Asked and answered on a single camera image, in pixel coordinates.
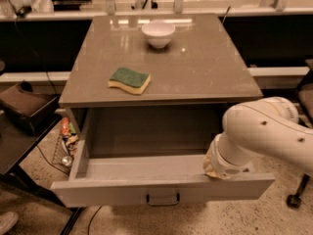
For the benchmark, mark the dark brown box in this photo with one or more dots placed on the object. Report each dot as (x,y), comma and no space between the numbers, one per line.
(27,109)

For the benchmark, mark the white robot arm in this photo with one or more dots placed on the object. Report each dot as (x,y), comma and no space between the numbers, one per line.
(268,127)

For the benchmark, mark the white shoe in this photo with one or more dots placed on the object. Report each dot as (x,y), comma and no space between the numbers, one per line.
(7,221)

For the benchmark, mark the green yellow sponge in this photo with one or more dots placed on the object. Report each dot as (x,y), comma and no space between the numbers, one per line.
(130,81)

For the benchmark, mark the white ceramic bowl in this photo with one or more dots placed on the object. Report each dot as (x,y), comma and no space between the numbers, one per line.
(158,33)

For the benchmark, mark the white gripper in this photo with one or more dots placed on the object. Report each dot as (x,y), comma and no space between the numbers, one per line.
(219,163)

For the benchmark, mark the wire basket with snacks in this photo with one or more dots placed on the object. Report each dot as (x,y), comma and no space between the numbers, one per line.
(66,146)

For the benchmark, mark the black power adapter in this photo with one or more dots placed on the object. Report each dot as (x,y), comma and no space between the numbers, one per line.
(23,11)

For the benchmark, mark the grey drawer cabinet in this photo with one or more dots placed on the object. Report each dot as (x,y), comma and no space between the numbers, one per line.
(199,67)

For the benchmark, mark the black side table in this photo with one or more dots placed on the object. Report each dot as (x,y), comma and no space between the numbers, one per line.
(15,146)

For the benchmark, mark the grey top drawer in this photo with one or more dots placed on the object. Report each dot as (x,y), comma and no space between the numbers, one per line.
(151,156)

